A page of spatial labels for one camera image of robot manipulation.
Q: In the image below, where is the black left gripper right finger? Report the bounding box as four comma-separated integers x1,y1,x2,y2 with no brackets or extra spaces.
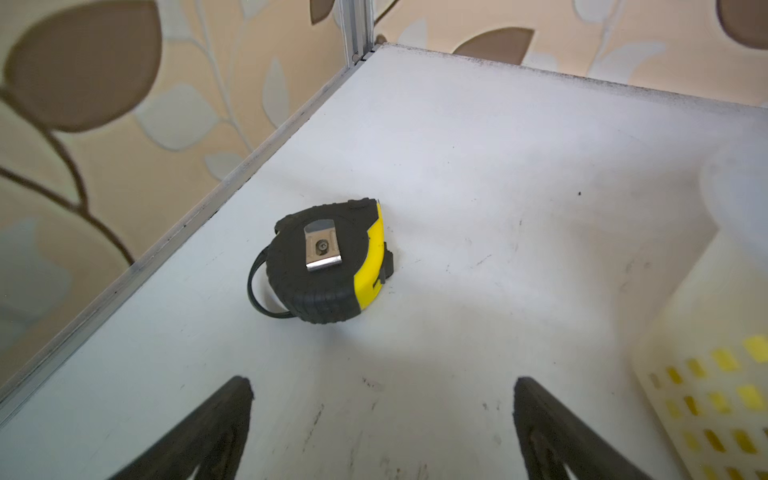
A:
513,377,649,479

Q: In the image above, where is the white plastic basket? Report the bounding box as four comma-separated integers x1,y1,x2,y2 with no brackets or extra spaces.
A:
632,139,767,479

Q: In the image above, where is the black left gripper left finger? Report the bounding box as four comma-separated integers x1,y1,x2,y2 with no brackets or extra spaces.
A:
112,376,254,479

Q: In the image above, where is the black yellow tape measure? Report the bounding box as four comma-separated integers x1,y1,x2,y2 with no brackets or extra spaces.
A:
246,198,394,325

